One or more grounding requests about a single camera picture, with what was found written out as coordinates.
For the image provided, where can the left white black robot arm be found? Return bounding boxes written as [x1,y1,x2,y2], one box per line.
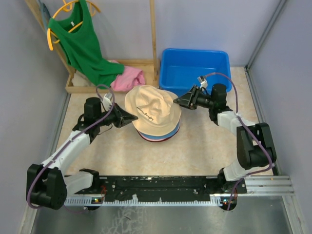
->
[26,97,138,210]

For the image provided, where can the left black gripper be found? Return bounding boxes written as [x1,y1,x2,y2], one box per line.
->
[96,102,138,128]

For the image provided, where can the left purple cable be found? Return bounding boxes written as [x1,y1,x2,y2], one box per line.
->
[26,84,116,215]

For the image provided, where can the yellow clothes hanger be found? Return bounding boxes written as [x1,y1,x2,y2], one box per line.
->
[46,0,101,51]

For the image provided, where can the beige bucket hat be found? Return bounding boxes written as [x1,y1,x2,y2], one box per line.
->
[124,85,181,137]

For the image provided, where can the wooden clothes rack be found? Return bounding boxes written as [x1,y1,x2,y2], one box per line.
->
[26,0,160,94]

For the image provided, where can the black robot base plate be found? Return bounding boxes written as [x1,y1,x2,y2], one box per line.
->
[66,175,247,211]

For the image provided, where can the pink crumpled garment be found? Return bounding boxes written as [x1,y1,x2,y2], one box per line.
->
[111,66,146,92]

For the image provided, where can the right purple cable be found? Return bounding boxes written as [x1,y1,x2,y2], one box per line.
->
[197,72,273,212]

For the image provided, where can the dark red bucket hat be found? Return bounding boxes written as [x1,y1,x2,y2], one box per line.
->
[136,121,181,143]

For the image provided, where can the pink bucket hat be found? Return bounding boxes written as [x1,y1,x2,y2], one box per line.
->
[136,126,180,142]

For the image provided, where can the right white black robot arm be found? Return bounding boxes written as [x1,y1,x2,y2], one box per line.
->
[174,83,276,193]

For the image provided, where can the green tank top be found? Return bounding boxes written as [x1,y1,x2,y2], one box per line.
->
[48,0,124,86]

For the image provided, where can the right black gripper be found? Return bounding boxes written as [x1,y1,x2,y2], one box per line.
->
[174,85,215,110]

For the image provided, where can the teal clothes hanger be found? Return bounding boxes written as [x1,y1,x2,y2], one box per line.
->
[39,1,51,31]

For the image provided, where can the purple cable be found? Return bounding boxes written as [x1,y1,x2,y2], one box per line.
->
[26,84,116,215]
[197,72,273,212]

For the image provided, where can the blue plastic bin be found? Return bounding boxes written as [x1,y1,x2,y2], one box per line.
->
[159,48,232,96]

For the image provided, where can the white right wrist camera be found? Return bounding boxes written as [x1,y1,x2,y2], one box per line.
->
[197,76,208,89]

